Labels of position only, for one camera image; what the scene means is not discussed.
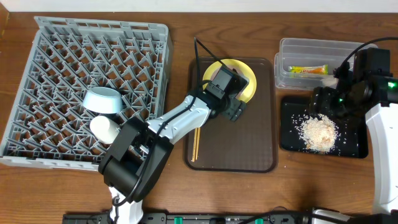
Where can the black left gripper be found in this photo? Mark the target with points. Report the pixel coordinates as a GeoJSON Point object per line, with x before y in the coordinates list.
{"type": "Point", "coordinates": [237, 109]}

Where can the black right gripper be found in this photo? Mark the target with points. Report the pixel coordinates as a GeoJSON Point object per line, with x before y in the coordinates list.
{"type": "Point", "coordinates": [320, 101]}

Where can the green orange snack wrapper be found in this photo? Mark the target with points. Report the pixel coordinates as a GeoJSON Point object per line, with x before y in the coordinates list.
{"type": "Point", "coordinates": [318, 70]}

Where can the light blue bowl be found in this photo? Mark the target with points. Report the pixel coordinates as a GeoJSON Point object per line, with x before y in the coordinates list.
{"type": "Point", "coordinates": [103, 100]}

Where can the white cup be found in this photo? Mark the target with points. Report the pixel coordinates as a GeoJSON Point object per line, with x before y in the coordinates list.
{"type": "Point", "coordinates": [104, 129]}

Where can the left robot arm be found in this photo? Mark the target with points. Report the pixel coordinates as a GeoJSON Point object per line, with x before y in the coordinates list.
{"type": "Point", "coordinates": [136, 158]}

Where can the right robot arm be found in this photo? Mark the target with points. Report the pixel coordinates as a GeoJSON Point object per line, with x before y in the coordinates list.
{"type": "Point", "coordinates": [367, 89]}

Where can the clear plastic waste bin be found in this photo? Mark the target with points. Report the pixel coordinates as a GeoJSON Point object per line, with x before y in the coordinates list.
{"type": "Point", "coordinates": [294, 52]}

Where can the black food waste tray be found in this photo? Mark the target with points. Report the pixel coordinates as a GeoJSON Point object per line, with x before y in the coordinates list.
{"type": "Point", "coordinates": [351, 134]}

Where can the grey dishwasher rack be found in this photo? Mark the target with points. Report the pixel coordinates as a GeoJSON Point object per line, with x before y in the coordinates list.
{"type": "Point", "coordinates": [48, 126]}

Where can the spilled rice pile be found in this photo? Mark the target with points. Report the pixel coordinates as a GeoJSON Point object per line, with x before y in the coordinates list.
{"type": "Point", "coordinates": [318, 133]}

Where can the brown serving tray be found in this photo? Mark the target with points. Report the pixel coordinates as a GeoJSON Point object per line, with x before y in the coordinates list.
{"type": "Point", "coordinates": [250, 143]}

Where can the yellow plate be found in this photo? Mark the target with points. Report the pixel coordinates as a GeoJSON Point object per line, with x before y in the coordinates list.
{"type": "Point", "coordinates": [242, 69]}

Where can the wooden chopstick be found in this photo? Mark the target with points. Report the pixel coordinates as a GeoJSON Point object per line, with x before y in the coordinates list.
{"type": "Point", "coordinates": [196, 144]}
{"type": "Point", "coordinates": [193, 146]}

